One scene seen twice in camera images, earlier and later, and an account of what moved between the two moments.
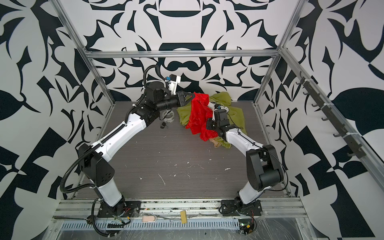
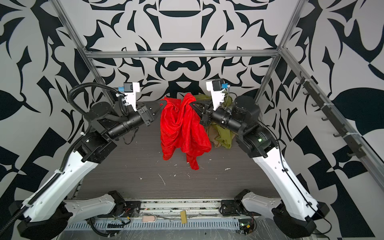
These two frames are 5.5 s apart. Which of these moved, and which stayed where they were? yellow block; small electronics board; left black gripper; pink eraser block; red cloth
Moved: red cloth; left black gripper
Stayed: small electronics board; pink eraser block; yellow block
